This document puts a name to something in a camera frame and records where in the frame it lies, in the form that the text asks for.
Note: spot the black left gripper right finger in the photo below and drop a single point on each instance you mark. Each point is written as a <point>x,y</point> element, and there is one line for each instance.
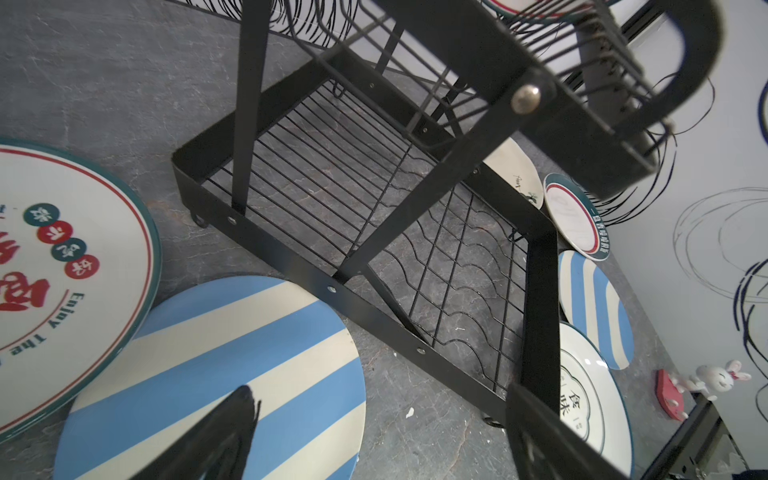
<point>543,447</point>

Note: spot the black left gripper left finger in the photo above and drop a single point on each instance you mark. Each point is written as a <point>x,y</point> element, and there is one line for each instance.
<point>216,447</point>

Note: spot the blue striped plate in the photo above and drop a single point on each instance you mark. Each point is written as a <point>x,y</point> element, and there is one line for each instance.
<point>592,305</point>
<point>192,351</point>

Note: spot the orange sunburst plate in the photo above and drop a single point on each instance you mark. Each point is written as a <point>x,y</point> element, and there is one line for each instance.
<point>543,11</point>

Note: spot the white green emblem plate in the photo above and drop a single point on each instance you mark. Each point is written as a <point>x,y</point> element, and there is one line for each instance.
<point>590,403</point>

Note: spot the white rabbit figurine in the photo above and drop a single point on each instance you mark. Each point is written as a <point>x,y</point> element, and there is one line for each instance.
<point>710,380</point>

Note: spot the green red rimmed plate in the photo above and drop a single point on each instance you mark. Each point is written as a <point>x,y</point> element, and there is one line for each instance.
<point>576,217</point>

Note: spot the cream floral plate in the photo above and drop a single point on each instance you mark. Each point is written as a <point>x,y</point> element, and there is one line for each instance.
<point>514,166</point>

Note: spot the black wire dish rack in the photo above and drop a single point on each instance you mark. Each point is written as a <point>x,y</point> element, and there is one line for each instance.
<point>353,164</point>

